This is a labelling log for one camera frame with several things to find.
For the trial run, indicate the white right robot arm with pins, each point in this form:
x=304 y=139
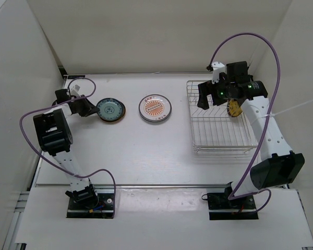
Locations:
x=279 y=164

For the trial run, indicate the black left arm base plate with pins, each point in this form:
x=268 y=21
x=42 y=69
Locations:
x=103 y=207

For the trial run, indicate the yellow brown plate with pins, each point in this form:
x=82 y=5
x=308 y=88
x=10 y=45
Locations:
x=233 y=108

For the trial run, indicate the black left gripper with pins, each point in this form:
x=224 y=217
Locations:
x=88 y=106

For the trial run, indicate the yellow patterned plate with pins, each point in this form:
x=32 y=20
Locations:
x=113 y=113

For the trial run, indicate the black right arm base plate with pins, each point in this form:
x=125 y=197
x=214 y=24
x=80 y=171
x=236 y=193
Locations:
x=220 y=208

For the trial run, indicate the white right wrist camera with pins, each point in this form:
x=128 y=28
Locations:
x=216 y=68

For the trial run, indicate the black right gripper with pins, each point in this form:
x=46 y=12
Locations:
x=207 y=88

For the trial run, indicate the teal blue patterned plate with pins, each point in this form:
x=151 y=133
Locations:
x=106 y=102

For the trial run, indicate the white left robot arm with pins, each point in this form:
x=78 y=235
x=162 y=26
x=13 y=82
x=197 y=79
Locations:
x=55 y=138

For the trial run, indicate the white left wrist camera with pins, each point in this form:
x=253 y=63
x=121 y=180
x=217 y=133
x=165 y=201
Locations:
x=74 y=90

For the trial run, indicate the white zip tie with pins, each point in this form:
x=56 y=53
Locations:
x=288 y=109

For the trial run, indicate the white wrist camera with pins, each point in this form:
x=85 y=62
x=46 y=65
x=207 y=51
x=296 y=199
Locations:
x=74 y=90
x=216 y=68

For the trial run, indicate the black XDOF label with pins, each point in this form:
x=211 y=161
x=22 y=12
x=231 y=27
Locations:
x=75 y=77

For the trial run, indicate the white plate orange sunburst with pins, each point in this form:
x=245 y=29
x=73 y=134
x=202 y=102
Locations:
x=155 y=107

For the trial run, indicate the silver wire dish rack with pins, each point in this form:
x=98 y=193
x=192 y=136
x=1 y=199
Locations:
x=214 y=130

